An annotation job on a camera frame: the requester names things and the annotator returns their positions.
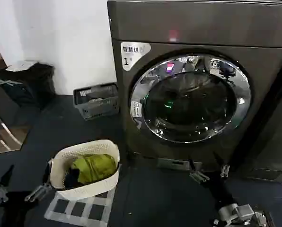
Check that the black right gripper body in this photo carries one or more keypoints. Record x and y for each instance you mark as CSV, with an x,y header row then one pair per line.
x,y
222,191

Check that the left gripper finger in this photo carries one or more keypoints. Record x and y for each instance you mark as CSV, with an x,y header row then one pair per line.
x,y
40,190
1,189

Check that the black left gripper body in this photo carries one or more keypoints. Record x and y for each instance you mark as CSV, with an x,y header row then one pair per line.
x,y
19,210

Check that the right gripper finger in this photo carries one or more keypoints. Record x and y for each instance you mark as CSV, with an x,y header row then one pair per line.
x,y
197,176
225,170

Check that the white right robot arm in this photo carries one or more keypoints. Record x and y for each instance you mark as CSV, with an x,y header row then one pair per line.
x,y
240,212

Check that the dark blue garment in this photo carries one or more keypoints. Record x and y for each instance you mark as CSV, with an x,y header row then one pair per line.
x,y
71,178

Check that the grey checkered floor marker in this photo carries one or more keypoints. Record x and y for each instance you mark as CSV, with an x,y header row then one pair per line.
x,y
77,209

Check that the white perforated laundry basket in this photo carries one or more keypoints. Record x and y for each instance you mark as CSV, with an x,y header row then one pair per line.
x,y
91,188

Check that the metal-framed glass panel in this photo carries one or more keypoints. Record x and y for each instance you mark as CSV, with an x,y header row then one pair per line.
x,y
3,132

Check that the green garment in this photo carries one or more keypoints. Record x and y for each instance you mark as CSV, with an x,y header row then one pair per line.
x,y
96,166

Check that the round glass dryer door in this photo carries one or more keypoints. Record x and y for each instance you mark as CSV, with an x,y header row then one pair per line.
x,y
190,106

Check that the dark grey plastic crate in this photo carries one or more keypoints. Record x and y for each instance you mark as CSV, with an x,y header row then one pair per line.
x,y
97,111

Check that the pale cloth in crate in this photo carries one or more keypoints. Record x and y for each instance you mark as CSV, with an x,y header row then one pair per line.
x,y
97,100

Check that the grey dryer with number sticker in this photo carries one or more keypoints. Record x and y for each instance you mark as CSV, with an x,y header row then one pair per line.
x,y
202,28

